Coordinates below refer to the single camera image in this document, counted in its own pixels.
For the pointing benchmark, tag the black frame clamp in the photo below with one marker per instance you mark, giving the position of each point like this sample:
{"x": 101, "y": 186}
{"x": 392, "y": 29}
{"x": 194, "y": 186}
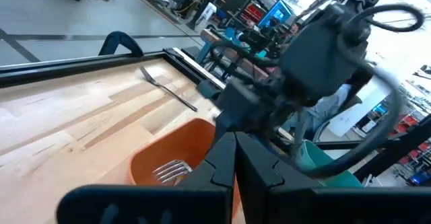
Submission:
{"x": 116, "y": 37}

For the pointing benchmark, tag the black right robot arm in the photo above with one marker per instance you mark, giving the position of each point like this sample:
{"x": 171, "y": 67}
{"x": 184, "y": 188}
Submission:
{"x": 320, "y": 56}

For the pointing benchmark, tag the green plastic bin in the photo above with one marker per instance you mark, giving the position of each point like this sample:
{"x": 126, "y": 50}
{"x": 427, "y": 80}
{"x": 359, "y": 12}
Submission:
{"x": 313, "y": 156}

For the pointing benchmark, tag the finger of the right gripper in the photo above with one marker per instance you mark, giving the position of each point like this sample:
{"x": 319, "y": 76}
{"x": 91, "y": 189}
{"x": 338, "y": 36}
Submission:
{"x": 223, "y": 126}
{"x": 208, "y": 89}

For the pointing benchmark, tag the orange plastic bin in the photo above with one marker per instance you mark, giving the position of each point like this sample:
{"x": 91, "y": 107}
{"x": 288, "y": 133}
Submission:
{"x": 168, "y": 143}

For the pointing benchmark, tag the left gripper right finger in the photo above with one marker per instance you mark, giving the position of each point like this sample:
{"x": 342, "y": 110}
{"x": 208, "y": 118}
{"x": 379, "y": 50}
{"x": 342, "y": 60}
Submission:
{"x": 320, "y": 207}

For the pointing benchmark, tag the person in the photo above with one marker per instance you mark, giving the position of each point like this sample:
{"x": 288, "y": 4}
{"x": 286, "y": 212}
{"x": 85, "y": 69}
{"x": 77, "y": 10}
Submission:
{"x": 328, "y": 106}

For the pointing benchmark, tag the blue lit monitor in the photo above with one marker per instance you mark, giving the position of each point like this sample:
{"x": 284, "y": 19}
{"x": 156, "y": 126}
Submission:
{"x": 276, "y": 13}

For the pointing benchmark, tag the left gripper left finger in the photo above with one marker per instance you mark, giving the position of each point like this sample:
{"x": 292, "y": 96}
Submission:
{"x": 151, "y": 204}

